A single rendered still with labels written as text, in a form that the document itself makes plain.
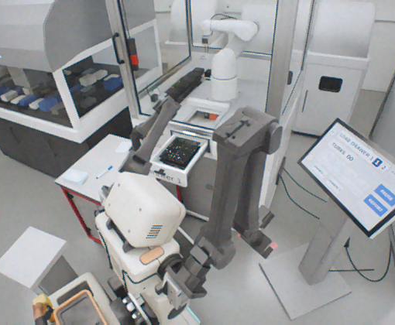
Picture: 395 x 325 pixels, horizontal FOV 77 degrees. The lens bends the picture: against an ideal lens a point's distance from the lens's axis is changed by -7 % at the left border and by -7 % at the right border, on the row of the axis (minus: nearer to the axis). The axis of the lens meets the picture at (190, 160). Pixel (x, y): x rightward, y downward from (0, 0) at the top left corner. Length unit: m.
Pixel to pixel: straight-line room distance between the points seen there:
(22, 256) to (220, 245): 1.16
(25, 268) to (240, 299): 1.37
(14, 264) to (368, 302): 2.22
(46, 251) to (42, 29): 1.25
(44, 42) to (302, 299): 2.33
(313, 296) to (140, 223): 1.61
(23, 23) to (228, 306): 2.27
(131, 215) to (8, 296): 1.91
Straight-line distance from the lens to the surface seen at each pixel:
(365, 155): 1.39
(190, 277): 0.77
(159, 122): 1.13
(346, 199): 1.36
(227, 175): 0.58
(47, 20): 1.87
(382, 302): 2.36
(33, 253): 1.62
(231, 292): 2.08
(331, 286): 2.22
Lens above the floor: 1.92
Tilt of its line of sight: 40 degrees down
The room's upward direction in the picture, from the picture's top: 5 degrees counter-clockwise
